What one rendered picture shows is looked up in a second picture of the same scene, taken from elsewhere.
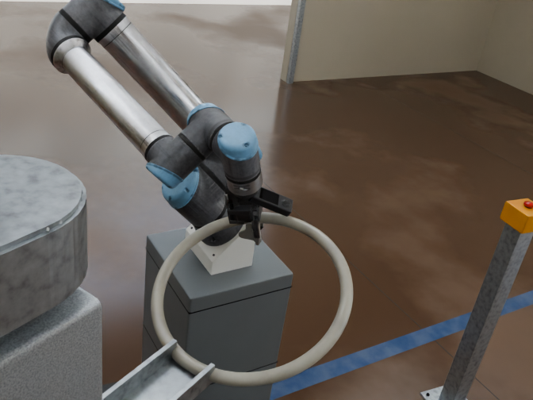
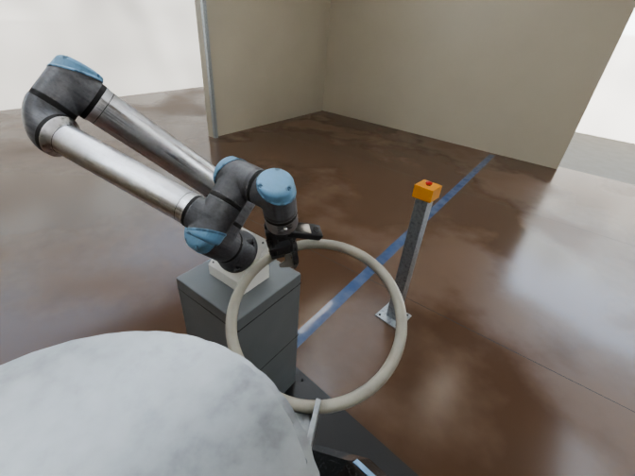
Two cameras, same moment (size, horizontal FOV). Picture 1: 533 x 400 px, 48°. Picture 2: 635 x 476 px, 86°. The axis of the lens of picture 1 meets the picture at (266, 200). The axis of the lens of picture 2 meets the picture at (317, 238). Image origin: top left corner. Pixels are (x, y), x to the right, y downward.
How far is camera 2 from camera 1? 64 cm
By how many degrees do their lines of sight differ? 19
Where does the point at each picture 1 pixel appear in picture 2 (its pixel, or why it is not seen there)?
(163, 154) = (202, 215)
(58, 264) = not seen: outside the picture
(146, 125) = (173, 190)
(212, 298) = (251, 313)
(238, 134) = (277, 179)
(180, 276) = (219, 304)
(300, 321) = not seen: hidden behind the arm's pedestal
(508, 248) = (420, 214)
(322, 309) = not seen: hidden behind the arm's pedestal
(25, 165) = (100, 367)
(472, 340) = (403, 276)
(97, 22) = (77, 97)
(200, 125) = (231, 179)
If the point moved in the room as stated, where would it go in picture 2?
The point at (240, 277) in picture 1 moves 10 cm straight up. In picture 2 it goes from (266, 289) to (266, 271)
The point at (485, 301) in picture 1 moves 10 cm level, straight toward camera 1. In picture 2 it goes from (409, 249) to (411, 259)
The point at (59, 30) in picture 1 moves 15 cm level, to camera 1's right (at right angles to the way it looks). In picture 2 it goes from (36, 110) to (101, 110)
